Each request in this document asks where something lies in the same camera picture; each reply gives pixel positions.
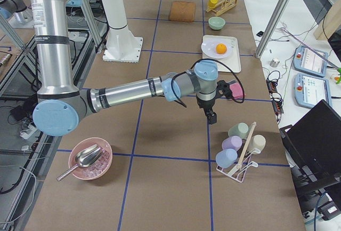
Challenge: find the pink cloth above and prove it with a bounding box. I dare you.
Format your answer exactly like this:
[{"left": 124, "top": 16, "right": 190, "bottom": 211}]
[{"left": 230, "top": 83, "right": 243, "bottom": 99}]

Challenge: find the metal scoop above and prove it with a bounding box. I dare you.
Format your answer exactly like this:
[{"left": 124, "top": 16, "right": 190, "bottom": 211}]
[{"left": 56, "top": 144, "right": 103, "bottom": 181}]

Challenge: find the far teach pendant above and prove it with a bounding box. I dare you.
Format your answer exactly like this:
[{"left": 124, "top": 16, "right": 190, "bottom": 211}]
[{"left": 293, "top": 45, "right": 328, "bottom": 77}]

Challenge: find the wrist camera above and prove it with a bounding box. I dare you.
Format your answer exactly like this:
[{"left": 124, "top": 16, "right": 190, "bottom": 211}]
[{"left": 215, "top": 80, "right": 236, "bottom": 100}]

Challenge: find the beige pastel cup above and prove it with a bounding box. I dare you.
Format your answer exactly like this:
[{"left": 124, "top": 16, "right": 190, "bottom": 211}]
[{"left": 248, "top": 134, "right": 266, "bottom": 152}]

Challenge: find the wooden cutting board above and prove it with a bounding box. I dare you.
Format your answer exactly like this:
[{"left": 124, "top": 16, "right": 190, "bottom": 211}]
[{"left": 169, "top": 1, "right": 196, "bottom": 22}]

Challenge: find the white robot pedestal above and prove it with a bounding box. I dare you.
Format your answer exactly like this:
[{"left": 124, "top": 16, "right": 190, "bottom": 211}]
[{"left": 102, "top": 0, "right": 143, "bottom": 63}]

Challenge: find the black phone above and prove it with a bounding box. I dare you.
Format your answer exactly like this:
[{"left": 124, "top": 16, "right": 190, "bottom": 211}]
[{"left": 256, "top": 31, "right": 264, "bottom": 37}]

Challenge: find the green pastel cup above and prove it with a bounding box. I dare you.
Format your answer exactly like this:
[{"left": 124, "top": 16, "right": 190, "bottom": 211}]
[{"left": 228, "top": 122, "right": 249, "bottom": 139}]

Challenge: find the teach pendant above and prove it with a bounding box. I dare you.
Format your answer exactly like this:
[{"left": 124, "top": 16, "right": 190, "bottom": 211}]
[
  {"left": 293, "top": 45, "right": 328, "bottom": 77},
  {"left": 294, "top": 73, "right": 332, "bottom": 108}
]

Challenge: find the white round plate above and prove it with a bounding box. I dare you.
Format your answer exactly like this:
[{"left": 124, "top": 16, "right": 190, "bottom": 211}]
[{"left": 201, "top": 39, "right": 233, "bottom": 59}]

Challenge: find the small metal cylinder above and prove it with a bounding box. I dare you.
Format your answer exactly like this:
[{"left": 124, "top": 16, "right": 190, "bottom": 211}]
[{"left": 270, "top": 58, "right": 280, "bottom": 68}]

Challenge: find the purple pastel cup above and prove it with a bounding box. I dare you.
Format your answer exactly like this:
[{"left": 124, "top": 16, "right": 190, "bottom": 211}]
[{"left": 222, "top": 136, "right": 242, "bottom": 151}]

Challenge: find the black laptop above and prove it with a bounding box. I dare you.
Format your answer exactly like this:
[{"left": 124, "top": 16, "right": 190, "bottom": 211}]
[{"left": 280, "top": 100, "right": 340, "bottom": 193}]

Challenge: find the aluminium frame post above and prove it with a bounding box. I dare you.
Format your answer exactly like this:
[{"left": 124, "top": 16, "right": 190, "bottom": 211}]
[{"left": 255, "top": 0, "right": 289, "bottom": 59}]

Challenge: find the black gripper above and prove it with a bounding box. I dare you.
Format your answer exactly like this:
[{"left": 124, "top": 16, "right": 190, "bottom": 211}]
[{"left": 196, "top": 92, "right": 217, "bottom": 124}]

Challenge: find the cream bear tray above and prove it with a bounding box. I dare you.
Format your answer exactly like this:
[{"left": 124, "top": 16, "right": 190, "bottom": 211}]
[{"left": 201, "top": 35, "right": 241, "bottom": 73}]

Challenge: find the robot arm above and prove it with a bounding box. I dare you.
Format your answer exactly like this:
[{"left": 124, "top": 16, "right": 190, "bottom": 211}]
[{"left": 30, "top": 0, "right": 218, "bottom": 137}]

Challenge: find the yellow cup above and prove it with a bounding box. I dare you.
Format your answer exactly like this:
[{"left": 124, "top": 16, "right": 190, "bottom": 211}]
[{"left": 207, "top": 0, "right": 218, "bottom": 9}]

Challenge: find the pink bowl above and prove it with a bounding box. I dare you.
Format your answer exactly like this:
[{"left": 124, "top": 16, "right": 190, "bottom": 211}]
[{"left": 68, "top": 137, "right": 113, "bottom": 180}]

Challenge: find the green ceramic bowl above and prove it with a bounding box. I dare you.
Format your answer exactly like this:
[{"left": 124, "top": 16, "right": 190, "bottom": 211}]
[{"left": 208, "top": 17, "right": 226, "bottom": 30}]

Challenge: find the blue pastel cup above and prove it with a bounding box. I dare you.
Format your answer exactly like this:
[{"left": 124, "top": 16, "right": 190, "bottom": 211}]
[{"left": 215, "top": 148, "right": 238, "bottom": 169}]

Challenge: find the near teach pendant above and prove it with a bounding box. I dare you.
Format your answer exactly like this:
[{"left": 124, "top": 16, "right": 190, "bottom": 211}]
[{"left": 294, "top": 73, "right": 332, "bottom": 108}]

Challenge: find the wooden peg rack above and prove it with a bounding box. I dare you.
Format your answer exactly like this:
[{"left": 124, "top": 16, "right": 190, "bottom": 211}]
[{"left": 206, "top": 0, "right": 238, "bottom": 17}]

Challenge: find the white cup rack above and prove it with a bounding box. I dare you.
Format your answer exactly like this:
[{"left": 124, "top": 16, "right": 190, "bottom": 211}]
[{"left": 216, "top": 122, "right": 261, "bottom": 183}]

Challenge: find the orange fruit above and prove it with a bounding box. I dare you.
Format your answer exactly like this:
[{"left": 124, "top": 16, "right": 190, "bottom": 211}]
[{"left": 215, "top": 43, "right": 228, "bottom": 54}]

